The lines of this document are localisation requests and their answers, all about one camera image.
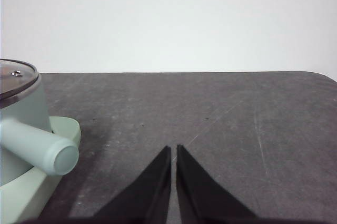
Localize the glass lid with green knob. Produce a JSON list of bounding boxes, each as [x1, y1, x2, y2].
[[0, 59, 39, 103]]

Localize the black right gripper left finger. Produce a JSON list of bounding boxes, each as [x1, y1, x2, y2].
[[92, 145, 172, 220]]

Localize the pale green breakfast machine base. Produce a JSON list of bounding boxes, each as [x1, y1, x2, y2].
[[0, 116, 82, 224]]

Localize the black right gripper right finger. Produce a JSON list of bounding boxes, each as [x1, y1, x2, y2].
[[175, 144, 258, 220]]

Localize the pale green pot with handle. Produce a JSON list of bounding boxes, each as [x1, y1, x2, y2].
[[0, 59, 80, 187]]

